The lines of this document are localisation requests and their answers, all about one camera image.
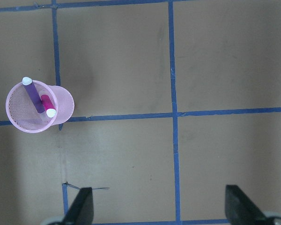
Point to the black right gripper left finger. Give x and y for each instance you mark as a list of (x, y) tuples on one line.
[(81, 211)]

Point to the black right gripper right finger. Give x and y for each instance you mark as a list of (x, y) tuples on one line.
[(240, 210)]

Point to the pink highlighter pen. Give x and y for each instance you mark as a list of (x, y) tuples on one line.
[(48, 106)]

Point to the purple highlighter pen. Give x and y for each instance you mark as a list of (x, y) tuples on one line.
[(33, 94)]

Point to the pink mesh cup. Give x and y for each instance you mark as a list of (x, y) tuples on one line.
[(33, 106)]

